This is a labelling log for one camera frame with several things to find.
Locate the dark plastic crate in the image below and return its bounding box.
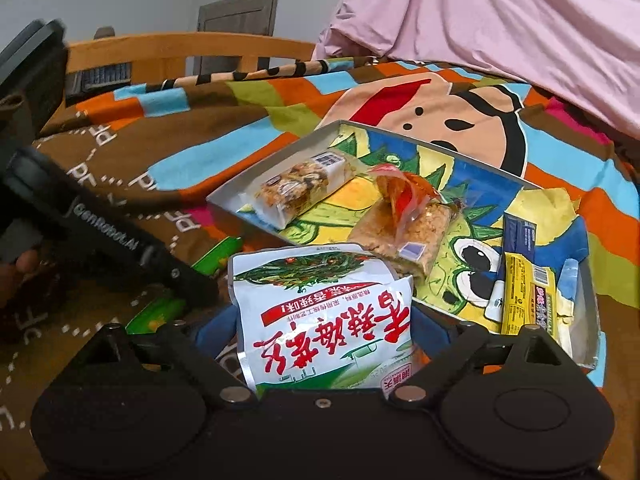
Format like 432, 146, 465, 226
67, 62, 132, 96

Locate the orange red clear packet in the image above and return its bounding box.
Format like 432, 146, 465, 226
367, 162, 443, 226

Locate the clear cracker packet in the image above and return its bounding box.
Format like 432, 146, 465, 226
347, 200, 463, 281

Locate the wooden bed rail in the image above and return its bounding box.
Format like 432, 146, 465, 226
65, 32, 318, 93

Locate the yellow snack packet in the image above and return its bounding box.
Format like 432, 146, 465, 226
500, 252, 558, 341

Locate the white green snack bag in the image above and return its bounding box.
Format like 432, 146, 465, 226
227, 243, 416, 393

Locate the cartoon printed lining paper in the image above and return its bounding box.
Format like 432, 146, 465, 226
240, 125, 596, 361

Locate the nut bar packet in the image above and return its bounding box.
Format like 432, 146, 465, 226
251, 149, 368, 228

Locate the pink sheet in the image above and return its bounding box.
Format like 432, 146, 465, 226
312, 0, 640, 133

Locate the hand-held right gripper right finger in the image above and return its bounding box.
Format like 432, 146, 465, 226
390, 311, 563, 407

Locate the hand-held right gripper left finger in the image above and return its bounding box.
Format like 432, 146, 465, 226
82, 305, 256, 406

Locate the dark blue sachet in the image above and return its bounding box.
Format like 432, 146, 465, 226
490, 212, 538, 321

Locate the metal tray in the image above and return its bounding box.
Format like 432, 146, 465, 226
206, 120, 600, 372

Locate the person's left hand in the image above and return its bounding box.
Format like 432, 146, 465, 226
0, 249, 43, 308

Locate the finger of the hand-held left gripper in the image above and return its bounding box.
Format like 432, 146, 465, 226
135, 239, 222, 312

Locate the wooden door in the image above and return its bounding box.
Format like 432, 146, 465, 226
196, 0, 280, 76

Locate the colourful cartoon printed blanket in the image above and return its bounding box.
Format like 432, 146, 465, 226
0, 57, 640, 480

